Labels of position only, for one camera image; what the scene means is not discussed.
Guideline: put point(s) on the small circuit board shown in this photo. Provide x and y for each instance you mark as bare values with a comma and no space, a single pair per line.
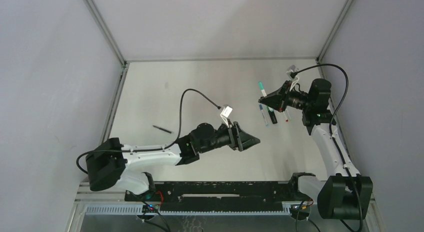
150,209

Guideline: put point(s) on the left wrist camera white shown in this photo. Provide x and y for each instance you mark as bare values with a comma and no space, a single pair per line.
225,112

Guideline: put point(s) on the white pen blue end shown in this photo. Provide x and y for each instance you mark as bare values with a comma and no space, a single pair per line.
263,115

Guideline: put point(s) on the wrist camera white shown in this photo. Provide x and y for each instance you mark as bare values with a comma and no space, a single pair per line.
293,77
225,112

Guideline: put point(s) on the white pen teal end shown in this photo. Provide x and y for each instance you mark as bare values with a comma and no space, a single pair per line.
261,87

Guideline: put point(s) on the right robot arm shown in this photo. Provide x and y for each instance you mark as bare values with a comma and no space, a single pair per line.
346,194

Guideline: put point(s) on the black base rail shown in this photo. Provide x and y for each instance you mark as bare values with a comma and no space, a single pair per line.
221,197

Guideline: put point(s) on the blue black pen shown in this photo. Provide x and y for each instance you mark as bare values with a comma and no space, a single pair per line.
162,129

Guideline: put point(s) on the aluminium frame rails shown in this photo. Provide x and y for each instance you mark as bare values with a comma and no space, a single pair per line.
107,211

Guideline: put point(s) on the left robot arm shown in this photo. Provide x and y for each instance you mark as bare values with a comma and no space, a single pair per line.
113,164

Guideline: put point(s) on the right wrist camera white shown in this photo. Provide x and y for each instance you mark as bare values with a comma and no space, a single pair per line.
293,77

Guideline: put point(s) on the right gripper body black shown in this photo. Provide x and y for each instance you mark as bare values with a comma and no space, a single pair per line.
284,97

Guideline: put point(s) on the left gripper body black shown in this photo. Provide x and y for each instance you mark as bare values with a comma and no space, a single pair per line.
236,136

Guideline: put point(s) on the white pen red end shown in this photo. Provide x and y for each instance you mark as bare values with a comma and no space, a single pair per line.
285,116

